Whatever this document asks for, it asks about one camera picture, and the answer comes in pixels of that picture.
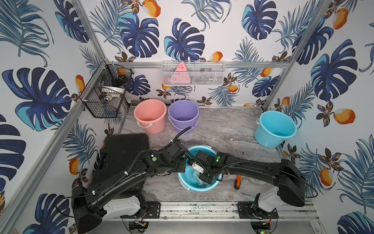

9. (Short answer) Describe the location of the mint green microfiber cloth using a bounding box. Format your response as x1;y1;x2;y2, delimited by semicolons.
194;177;211;188

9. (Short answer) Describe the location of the teal bucket with white handle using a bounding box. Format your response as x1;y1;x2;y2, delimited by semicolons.
178;145;223;192

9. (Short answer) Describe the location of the purple plastic bucket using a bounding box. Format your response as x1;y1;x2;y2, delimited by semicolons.
168;100;201;135

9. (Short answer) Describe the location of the pink plastic bucket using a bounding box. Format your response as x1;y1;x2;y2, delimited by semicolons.
134;99;167;135

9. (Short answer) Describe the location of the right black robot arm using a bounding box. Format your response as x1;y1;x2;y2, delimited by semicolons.
187;151;305;212

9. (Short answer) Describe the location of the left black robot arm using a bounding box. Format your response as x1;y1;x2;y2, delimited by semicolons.
71;140;188;234

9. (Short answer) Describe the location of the black ribbed case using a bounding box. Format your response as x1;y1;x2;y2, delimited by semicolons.
90;134;149;188

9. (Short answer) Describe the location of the pink triangular sponge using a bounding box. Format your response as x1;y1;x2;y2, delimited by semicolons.
167;61;191;85

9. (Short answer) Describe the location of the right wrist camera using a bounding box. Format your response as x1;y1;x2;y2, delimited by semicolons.
191;163;204;173

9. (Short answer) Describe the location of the orange handled screwdriver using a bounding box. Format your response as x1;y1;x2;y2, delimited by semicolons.
234;152;244;190

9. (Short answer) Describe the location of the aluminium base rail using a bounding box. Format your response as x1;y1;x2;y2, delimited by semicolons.
103;199;319;221

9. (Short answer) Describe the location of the black wire basket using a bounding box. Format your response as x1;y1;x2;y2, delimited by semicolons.
79;61;134;119

